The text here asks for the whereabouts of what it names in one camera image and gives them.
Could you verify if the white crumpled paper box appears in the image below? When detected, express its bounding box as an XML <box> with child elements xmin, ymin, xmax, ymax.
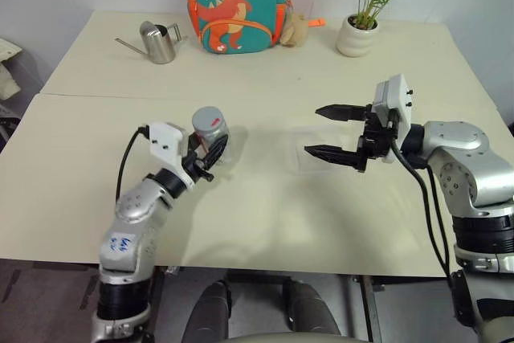
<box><xmin>0</xmin><ymin>37</ymin><xmax>24</xmax><ymax>100</ymax></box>

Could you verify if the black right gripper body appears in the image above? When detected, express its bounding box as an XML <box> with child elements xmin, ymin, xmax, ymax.
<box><xmin>356</xmin><ymin>106</ymin><xmax>399</xmax><ymax>175</ymax></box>

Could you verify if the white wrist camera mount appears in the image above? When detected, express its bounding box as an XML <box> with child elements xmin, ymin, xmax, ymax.
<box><xmin>145</xmin><ymin>120</ymin><xmax>197</xmax><ymax>191</ymax></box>
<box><xmin>370</xmin><ymin>73</ymin><xmax>416</xmax><ymax>164</ymax></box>

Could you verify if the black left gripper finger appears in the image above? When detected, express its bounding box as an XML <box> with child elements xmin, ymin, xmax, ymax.
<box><xmin>188</xmin><ymin>132</ymin><xmax>208</xmax><ymax>156</ymax></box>
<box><xmin>199</xmin><ymin>135</ymin><xmax>231</xmax><ymax>169</ymax></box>

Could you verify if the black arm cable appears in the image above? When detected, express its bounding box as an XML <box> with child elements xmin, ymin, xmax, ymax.
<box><xmin>386</xmin><ymin>112</ymin><xmax>463</xmax><ymax>280</ymax></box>
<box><xmin>115</xmin><ymin>125</ymin><xmax>150</xmax><ymax>203</ymax></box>

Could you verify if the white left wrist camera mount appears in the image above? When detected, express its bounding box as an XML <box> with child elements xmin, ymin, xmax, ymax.
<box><xmin>145</xmin><ymin>120</ymin><xmax>197</xmax><ymax>191</ymax></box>

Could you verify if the beige plush toy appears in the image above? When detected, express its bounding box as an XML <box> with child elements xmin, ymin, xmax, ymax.
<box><xmin>279</xmin><ymin>10</ymin><xmax>310</xmax><ymax>48</ymax></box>

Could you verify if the dark rounded robot leg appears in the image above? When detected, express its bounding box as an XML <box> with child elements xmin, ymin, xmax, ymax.
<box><xmin>180</xmin><ymin>278</ymin><xmax>235</xmax><ymax>343</ymax></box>
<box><xmin>282</xmin><ymin>278</ymin><xmax>343</xmax><ymax>343</ymax></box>

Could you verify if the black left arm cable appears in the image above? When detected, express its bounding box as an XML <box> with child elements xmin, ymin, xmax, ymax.
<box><xmin>115</xmin><ymin>125</ymin><xmax>150</xmax><ymax>203</ymax></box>

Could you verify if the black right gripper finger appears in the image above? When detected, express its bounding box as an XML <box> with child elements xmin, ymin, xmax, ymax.
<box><xmin>304</xmin><ymin>144</ymin><xmax>363</xmax><ymax>172</ymax></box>
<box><xmin>315</xmin><ymin>104</ymin><xmax>369</xmax><ymax>123</ymax></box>

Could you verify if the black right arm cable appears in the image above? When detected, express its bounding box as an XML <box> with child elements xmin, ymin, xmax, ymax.
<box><xmin>386</xmin><ymin>112</ymin><xmax>463</xmax><ymax>280</ymax></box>

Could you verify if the clear glass jar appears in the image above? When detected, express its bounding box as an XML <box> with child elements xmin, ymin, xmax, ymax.
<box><xmin>198</xmin><ymin>130</ymin><xmax>239</xmax><ymax>167</ymax></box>

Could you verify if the steel watering can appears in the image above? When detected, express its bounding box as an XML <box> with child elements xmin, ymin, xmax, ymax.
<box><xmin>114</xmin><ymin>20</ymin><xmax>188</xmax><ymax>66</ymax></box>

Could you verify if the teal dinosaur backpack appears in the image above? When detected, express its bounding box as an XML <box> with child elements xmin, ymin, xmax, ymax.
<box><xmin>186</xmin><ymin>0</ymin><xmax>292</xmax><ymax>55</ymax></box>

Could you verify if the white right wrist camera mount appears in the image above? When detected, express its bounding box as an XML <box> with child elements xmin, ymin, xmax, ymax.
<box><xmin>370</xmin><ymin>73</ymin><xmax>416</xmax><ymax>164</ymax></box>

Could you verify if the grey metal table frame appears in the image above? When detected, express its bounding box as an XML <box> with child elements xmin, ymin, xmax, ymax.
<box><xmin>352</xmin><ymin>275</ymin><xmax>387</xmax><ymax>343</ymax></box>

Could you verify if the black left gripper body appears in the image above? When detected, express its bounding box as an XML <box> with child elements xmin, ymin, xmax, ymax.
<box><xmin>181</xmin><ymin>141</ymin><xmax>216</xmax><ymax>183</ymax></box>

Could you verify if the white ribbed plant pot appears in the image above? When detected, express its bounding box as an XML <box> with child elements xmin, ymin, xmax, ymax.
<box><xmin>335</xmin><ymin>14</ymin><xmax>381</xmax><ymax>58</ymax></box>

